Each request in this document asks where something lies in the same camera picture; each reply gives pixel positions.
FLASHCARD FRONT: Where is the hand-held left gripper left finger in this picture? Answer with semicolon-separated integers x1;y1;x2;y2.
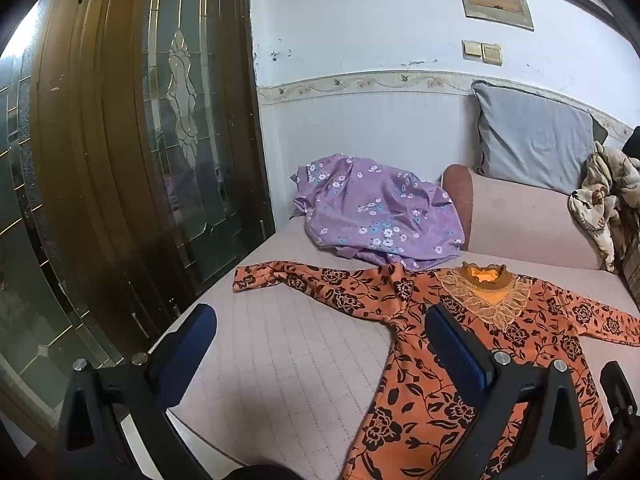
57;303;218;480

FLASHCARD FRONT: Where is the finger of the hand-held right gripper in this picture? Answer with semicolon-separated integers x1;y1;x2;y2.
598;360;640;470

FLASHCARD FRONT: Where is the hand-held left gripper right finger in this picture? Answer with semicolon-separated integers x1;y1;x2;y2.
424;303;609;480

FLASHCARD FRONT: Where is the orange black floral shirt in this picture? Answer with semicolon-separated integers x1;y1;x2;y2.
232;260;640;480

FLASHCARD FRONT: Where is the pink sofa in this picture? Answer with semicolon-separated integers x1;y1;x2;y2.
150;162;640;480

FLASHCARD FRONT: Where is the purple floral garment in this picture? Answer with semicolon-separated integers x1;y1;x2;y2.
291;152;466;272

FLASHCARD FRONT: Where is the beige patterned blanket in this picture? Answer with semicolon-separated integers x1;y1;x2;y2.
567;141;640;273

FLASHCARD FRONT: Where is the wooden stained glass door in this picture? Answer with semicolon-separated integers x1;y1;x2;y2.
0;0;277;456

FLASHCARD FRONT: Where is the grey pillow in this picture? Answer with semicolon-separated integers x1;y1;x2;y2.
471;80;609;196

